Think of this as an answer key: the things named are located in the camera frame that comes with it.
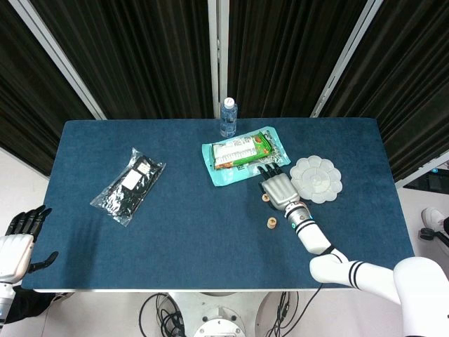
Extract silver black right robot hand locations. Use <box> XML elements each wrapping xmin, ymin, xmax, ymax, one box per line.
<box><xmin>257</xmin><ymin>162</ymin><xmax>302</xmax><ymax>212</ymax></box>

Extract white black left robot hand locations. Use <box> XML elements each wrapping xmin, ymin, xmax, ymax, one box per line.
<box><xmin>0</xmin><ymin>206</ymin><xmax>59</xmax><ymax>284</ymax></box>

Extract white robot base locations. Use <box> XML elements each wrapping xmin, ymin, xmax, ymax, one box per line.
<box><xmin>168</xmin><ymin>291</ymin><xmax>271</xmax><ymax>337</ymax></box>

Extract white flower paint palette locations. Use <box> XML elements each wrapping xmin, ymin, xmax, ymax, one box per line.
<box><xmin>289</xmin><ymin>157</ymin><xmax>344</xmax><ymax>204</ymax></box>

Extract teal snack pouch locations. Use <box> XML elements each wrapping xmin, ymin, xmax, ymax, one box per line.
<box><xmin>201</xmin><ymin>126</ymin><xmax>292</xmax><ymax>187</ymax></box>

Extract green cookie package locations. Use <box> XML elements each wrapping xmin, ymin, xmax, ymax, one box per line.
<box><xmin>209</xmin><ymin>130</ymin><xmax>274</xmax><ymax>171</ymax></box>

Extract clear plastic water bottle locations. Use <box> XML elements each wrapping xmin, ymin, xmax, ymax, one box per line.
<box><xmin>220</xmin><ymin>97</ymin><xmax>238</xmax><ymax>138</ymax></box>

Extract blue felt table mat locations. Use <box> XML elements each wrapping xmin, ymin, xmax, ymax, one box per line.
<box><xmin>21</xmin><ymin>117</ymin><xmax>423</xmax><ymax>291</ymax></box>

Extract black items in clear bag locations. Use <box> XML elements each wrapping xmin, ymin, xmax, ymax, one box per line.
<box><xmin>90</xmin><ymin>147</ymin><xmax>166</xmax><ymax>227</ymax></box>

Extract black pleated curtain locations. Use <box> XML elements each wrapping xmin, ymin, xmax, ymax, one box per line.
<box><xmin>29</xmin><ymin>0</ymin><xmax>215</xmax><ymax>121</ymax></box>
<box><xmin>324</xmin><ymin>0</ymin><xmax>449</xmax><ymax>183</ymax></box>
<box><xmin>0</xmin><ymin>0</ymin><xmax>95</xmax><ymax>176</ymax></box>
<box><xmin>227</xmin><ymin>0</ymin><xmax>369</xmax><ymax>119</ymax></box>

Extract white shoe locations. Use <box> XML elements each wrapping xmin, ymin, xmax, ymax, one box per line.
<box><xmin>420</xmin><ymin>206</ymin><xmax>447</xmax><ymax>231</ymax></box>

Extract black monitor device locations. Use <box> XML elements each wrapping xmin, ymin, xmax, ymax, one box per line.
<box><xmin>403</xmin><ymin>163</ymin><xmax>449</xmax><ymax>193</ymax></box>

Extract black chair base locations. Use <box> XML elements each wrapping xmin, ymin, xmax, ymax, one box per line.
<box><xmin>419</xmin><ymin>217</ymin><xmax>449</xmax><ymax>251</ymax></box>

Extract white metal frame beam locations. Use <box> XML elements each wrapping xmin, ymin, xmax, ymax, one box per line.
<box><xmin>394</xmin><ymin>150</ymin><xmax>449</xmax><ymax>187</ymax></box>

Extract white metal frame post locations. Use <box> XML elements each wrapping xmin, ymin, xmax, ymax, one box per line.
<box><xmin>7</xmin><ymin>0</ymin><xmax>108</xmax><ymax>121</ymax></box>
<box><xmin>310</xmin><ymin>0</ymin><xmax>386</xmax><ymax>119</ymax></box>
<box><xmin>207</xmin><ymin>0</ymin><xmax>231</xmax><ymax>119</ymax></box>

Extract black cable bundle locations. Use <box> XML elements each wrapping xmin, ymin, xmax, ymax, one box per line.
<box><xmin>139</xmin><ymin>292</ymin><xmax>186</xmax><ymax>337</ymax></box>

